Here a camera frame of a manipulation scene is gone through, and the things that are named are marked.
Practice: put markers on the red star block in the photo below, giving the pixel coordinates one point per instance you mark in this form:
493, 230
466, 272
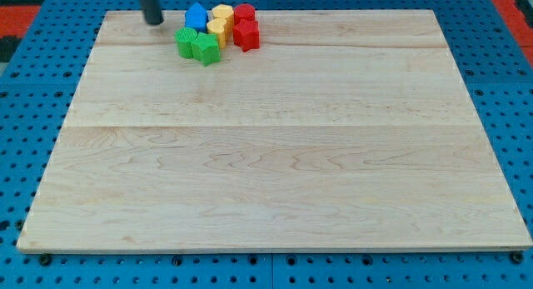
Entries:
246, 35

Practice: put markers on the green star block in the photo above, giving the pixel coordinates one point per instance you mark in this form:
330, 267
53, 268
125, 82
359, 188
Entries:
205, 48

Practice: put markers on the yellow heart block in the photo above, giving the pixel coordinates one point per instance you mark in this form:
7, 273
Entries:
218, 27

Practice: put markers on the blue triangle block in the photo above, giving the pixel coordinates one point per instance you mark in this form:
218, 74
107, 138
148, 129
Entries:
196, 17

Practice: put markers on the light wooden board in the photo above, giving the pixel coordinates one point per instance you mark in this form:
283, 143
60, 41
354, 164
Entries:
346, 131

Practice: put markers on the red cylinder block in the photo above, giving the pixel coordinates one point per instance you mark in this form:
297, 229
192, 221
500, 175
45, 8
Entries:
244, 12

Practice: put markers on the green cylinder block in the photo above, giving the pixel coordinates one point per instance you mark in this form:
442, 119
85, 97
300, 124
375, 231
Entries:
184, 37

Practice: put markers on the yellow hexagon block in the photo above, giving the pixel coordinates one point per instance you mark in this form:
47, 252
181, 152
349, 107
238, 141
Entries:
225, 12

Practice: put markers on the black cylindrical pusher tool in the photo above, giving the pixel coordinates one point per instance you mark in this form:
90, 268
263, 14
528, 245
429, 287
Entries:
152, 12

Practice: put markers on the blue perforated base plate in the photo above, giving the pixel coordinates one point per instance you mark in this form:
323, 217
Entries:
40, 80

